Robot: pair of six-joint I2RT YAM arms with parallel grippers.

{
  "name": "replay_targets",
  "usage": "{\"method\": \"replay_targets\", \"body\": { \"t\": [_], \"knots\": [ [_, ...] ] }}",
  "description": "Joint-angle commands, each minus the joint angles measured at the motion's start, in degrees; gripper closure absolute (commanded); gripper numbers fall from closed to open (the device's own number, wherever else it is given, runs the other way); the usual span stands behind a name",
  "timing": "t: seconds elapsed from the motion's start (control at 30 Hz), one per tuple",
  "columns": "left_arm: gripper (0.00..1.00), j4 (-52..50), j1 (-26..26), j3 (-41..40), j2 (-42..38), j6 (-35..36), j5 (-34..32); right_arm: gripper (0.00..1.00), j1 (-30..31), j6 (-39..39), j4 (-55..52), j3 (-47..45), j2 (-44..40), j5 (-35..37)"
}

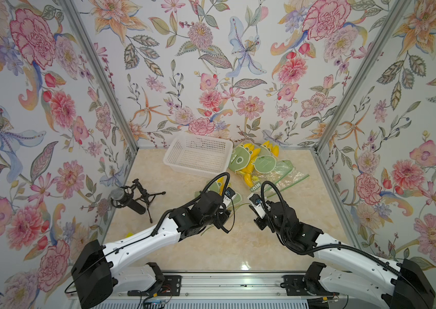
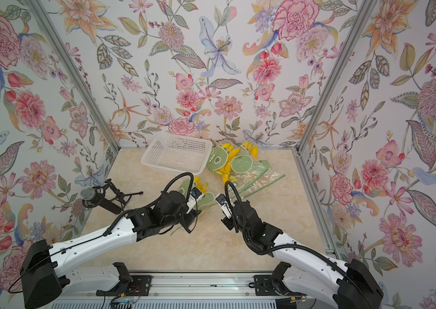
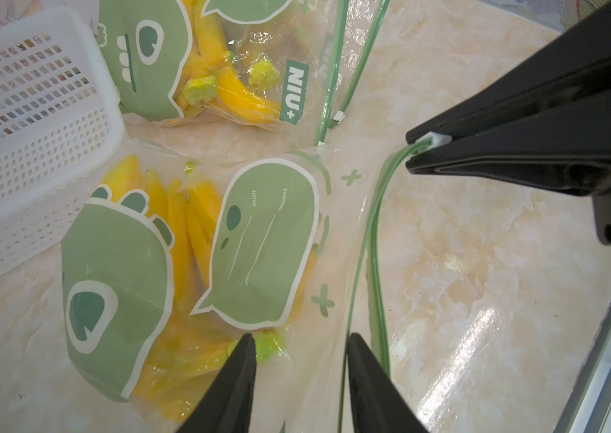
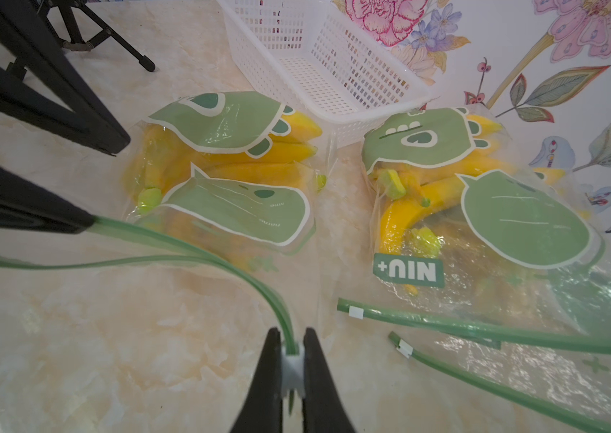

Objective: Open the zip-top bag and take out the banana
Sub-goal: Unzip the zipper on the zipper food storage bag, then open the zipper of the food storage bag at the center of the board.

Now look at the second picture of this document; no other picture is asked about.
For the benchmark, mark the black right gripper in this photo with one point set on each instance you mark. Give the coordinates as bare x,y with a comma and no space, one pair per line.
229,223

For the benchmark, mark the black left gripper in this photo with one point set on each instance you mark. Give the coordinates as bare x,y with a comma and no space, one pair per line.
191,219

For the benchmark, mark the zip-top bag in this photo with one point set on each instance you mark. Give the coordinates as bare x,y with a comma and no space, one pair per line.
253,175
201,198
221,159

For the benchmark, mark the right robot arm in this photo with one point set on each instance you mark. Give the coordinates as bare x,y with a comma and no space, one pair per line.
302,269

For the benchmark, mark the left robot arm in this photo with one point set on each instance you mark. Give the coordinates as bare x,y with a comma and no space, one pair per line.
43,275

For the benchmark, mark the white plastic basket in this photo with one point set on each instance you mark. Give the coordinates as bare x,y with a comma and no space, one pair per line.
175,154

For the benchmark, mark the black microphone on tripod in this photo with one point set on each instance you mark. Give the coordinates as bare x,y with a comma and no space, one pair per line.
108,197

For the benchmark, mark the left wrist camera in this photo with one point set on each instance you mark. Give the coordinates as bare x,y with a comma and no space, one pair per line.
195,195

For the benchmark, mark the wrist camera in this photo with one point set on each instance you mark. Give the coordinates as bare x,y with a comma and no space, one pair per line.
223,204
195,195

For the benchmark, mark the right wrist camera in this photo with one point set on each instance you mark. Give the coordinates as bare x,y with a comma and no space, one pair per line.
223,204

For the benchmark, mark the aluminium front rail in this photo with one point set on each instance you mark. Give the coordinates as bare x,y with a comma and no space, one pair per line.
107,282

